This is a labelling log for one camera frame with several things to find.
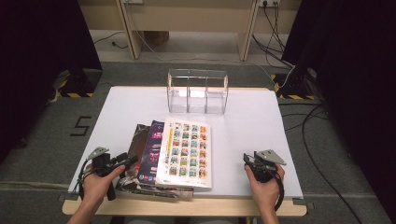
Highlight clear acrylic magazine holder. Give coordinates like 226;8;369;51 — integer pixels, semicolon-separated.
166;68;230;116

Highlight beige desk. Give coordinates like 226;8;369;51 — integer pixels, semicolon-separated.
78;0;303;63

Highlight white picture-grid magazine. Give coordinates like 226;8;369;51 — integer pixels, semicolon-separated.
154;116;213;189

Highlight white floor cable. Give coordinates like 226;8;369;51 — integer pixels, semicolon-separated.
134;30;295;91

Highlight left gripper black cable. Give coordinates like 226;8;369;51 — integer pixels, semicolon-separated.
77;159;94;201

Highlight person's left hand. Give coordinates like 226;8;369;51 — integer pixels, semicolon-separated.
82;164;126;204

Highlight light wooden table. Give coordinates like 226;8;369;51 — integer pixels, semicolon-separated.
62;86;308;217

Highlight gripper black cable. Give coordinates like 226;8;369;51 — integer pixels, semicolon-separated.
273;172;286;213
77;159;94;201

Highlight black curtain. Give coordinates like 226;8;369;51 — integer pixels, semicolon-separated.
0;0;104;164
280;0;396;224

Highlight brown cardboard box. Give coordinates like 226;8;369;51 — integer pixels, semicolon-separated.
143;30;171;48

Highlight dark brown magazine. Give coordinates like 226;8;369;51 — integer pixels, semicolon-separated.
115;123;194;199

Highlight black stand base striped tape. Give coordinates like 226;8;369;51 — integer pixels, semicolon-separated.
57;67;104;99
270;66;319;101

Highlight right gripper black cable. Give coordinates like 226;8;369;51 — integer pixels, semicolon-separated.
273;172;286;213

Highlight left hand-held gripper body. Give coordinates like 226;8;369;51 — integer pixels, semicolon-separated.
87;147;121;202

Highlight purple magazine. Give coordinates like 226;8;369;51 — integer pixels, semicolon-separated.
135;119;166;185

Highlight short black floor cable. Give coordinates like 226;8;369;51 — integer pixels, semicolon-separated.
92;30;129;50

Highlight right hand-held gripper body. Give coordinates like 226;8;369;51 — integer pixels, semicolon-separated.
250;148;288;184

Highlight white table mat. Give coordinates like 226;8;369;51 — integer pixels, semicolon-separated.
67;86;304;200

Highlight long black floor cable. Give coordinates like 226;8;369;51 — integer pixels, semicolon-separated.
277;102;364;224

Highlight black socket cables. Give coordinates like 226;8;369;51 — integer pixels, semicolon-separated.
251;3;295;68

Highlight person's right hand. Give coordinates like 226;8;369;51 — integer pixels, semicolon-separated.
244;163;286;213

